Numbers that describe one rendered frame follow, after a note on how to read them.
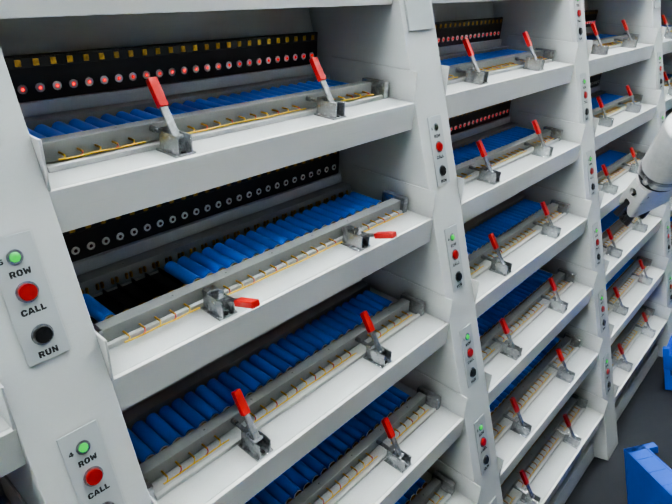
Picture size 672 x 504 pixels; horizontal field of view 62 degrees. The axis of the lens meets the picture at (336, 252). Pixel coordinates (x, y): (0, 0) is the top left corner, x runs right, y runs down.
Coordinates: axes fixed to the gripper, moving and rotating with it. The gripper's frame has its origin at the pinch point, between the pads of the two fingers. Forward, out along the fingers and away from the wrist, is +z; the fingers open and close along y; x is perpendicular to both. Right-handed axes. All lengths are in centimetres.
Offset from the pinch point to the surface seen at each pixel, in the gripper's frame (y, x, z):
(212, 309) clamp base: -85, -7, -57
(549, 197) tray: -3.6, 21.3, 21.1
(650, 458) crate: -15, -47, 38
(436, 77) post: -39, 23, -43
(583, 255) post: -2.1, 4.5, 28.6
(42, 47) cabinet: -92, 28, -73
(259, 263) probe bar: -78, -1, -52
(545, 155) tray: -10.1, 21.1, -3.4
